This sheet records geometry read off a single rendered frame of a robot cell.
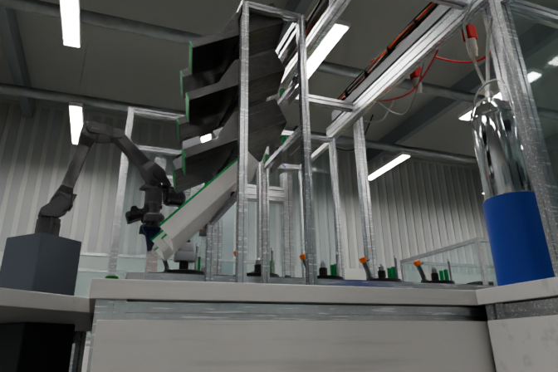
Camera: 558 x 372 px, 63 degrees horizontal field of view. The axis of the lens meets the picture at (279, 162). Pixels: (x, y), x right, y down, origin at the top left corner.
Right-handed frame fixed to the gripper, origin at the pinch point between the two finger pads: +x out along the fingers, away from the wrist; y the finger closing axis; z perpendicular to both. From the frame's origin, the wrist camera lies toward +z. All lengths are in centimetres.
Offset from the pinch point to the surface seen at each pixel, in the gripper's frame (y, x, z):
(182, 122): 33.1, -26.8, -3.3
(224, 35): 49, -47, -11
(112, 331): 75, 31, 11
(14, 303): 59, 25, 27
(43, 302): 55, 25, 23
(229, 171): 50, -7, -13
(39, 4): -398, -388, 129
